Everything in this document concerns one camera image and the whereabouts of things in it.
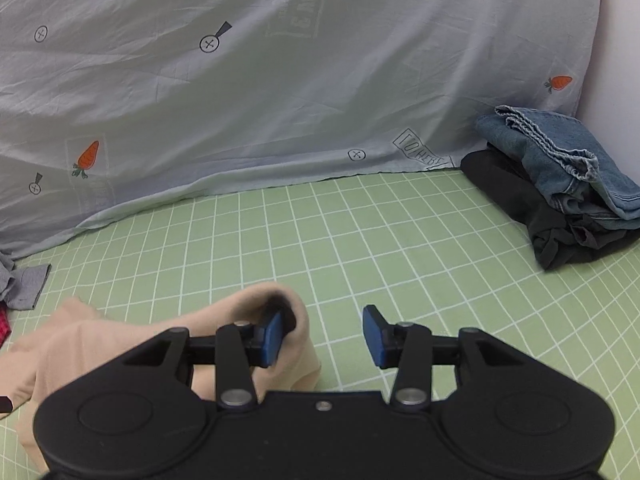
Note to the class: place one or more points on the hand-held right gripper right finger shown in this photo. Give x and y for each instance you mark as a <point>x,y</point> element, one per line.
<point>373,331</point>

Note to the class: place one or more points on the beige long-sleeve shirt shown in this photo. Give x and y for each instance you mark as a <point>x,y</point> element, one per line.
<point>100,340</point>

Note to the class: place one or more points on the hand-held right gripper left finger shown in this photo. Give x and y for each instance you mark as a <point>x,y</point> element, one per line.
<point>272,339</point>

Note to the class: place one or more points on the red cloth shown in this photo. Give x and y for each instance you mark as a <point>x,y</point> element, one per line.
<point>4,327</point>

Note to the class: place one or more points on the grey carrot-print blanket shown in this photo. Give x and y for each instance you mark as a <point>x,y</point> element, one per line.
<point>250,85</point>

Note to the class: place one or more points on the folded blue jeans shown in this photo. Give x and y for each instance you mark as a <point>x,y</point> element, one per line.
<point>565,160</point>

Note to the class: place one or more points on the folded black garment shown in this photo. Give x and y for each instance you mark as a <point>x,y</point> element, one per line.
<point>515,195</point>

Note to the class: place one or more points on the grey garment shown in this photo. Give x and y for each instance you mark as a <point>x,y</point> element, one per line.
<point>25,280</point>

